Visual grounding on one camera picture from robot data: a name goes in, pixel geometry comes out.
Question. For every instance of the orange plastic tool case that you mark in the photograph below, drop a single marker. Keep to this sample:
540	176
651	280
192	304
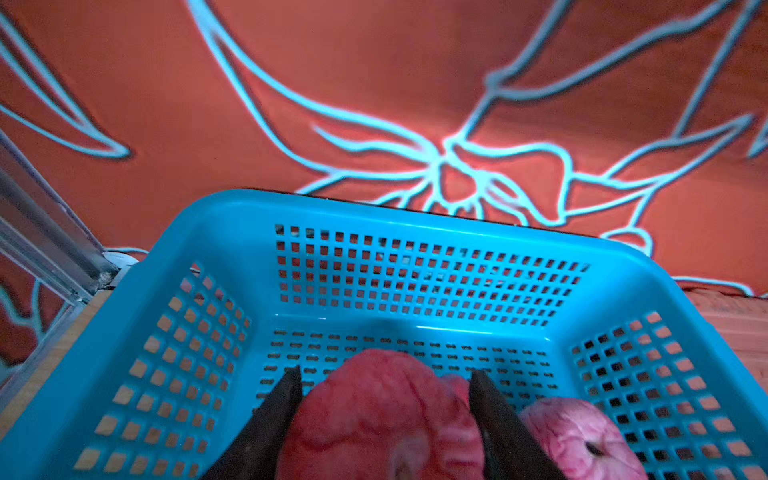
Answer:
741	322

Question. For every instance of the netted apple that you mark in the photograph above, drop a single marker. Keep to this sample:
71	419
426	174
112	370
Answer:
581	440
383	415

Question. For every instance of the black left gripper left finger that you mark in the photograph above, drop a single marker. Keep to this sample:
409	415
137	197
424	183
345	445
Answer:
253	454

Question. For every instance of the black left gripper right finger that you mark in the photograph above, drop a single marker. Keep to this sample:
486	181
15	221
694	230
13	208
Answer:
511	452

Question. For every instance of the teal empty basket left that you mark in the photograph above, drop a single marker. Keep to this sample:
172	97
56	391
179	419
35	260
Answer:
245	284

